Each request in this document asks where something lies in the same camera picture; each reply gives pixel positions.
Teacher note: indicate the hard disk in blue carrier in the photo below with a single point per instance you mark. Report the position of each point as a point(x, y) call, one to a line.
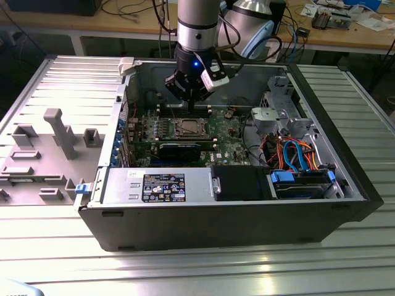
point(296, 188)

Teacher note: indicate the grey electronic device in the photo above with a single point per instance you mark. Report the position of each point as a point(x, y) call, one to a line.
point(331, 20)

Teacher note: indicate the perforated metal drive cage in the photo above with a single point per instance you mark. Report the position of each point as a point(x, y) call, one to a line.
point(290, 101)

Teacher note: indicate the white rounded device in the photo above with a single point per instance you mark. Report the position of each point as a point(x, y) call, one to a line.
point(15, 290)

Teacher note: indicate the green Dell motherboard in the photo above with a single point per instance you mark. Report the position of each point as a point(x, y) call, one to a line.
point(228, 135)

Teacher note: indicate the grey metal bracket plate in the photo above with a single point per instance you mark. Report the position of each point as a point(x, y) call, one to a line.
point(265, 118)

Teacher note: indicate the black graphics card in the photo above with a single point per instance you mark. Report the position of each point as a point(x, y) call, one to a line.
point(179, 151)

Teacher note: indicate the black computer box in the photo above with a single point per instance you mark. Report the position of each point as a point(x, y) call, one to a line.
point(52, 7)

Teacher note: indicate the blue box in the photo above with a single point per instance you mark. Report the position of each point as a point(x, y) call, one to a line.
point(364, 3)

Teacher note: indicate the black upright device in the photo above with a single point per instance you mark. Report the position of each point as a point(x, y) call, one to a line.
point(281, 15)

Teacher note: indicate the black and white wrist camera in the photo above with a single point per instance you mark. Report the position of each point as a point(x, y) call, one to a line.
point(216, 80)

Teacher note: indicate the wooden desk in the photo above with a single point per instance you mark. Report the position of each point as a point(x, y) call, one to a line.
point(123, 27)

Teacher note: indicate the round silver coin battery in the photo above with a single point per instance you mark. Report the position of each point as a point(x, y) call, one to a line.
point(228, 114)

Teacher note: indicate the small black adapter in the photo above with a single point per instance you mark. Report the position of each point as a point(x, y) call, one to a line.
point(303, 32)

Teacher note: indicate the white paper sheets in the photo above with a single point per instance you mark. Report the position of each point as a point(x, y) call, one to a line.
point(373, 24)

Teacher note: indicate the black PC case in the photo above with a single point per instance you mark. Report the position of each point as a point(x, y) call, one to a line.
point(216, 225)

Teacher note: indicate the grey parts rack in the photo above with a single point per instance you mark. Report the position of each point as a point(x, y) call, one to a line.
point(37, 172)

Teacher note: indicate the thin metal locking lever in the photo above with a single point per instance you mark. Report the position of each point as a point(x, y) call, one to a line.
point(172, 110)

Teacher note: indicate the grey power supply unit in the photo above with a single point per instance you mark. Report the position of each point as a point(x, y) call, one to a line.
point(123, 185)

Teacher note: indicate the blue plastic latch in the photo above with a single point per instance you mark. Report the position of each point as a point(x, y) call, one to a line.
point(81, 189)

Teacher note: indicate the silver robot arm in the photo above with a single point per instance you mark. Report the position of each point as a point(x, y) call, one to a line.
point(197, 21)

